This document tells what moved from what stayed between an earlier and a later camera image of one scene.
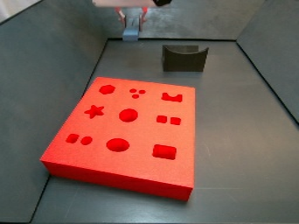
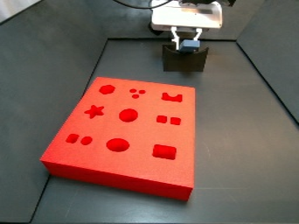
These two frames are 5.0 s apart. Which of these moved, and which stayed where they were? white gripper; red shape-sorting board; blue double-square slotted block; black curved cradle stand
Moved: white gripper; blue double-square slotted block
Stayed: red shape-sorting board; black curved cradle stand
